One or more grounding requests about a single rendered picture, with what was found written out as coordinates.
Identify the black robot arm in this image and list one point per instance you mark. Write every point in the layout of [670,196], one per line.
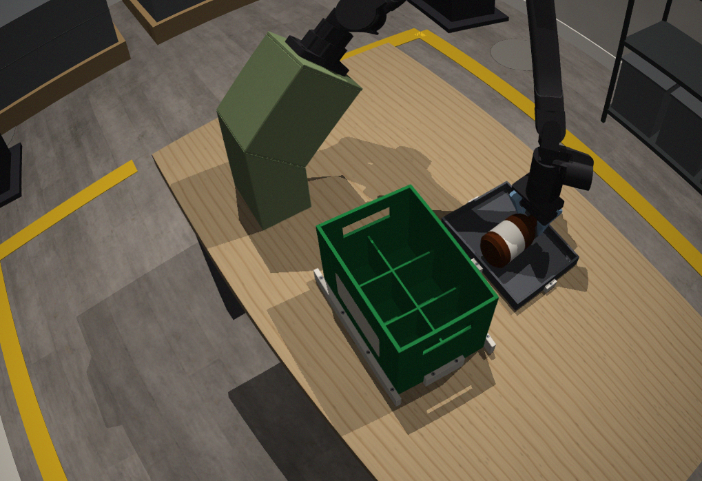
[325,46]

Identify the brown bottle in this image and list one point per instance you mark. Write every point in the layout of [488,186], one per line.
[508,239]

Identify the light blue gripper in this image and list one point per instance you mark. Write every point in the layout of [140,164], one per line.
[535,199]

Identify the green plastic crate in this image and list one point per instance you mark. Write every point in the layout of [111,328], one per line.
[413,294]

